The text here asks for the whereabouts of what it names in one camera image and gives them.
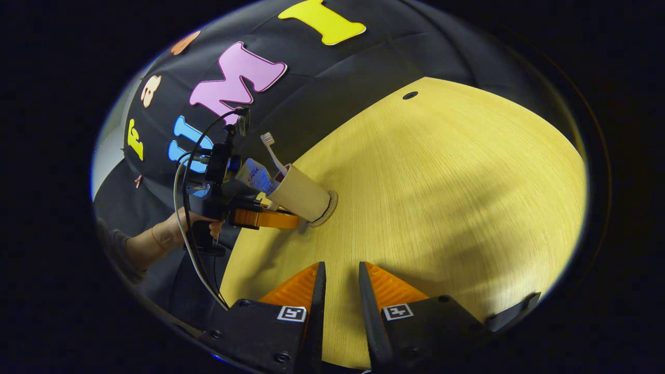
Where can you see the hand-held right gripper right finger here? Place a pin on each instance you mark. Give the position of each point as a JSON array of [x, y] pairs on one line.
[[371, 322]]

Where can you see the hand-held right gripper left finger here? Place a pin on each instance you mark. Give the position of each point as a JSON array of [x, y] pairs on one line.
[[318, 311]]

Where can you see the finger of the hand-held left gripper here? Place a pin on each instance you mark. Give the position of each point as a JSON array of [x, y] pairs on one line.
[[270, 219]]

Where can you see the white toothpaste tube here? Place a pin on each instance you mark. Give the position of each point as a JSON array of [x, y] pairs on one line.
[[254, 174]]

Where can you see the round cork coaster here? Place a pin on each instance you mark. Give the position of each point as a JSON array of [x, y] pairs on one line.
[[333, 205]]

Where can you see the white toothbrush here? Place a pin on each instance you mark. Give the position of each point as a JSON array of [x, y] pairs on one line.
[[267, 139]]

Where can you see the light wooden desktop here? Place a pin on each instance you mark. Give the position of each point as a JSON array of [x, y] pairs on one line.
[[441, 182]]

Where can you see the copper metal clip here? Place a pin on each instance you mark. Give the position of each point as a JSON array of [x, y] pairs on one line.
[[137, 181]]

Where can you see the black backdrop cloth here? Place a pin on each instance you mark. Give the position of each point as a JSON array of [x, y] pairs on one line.
[[337, 78]]

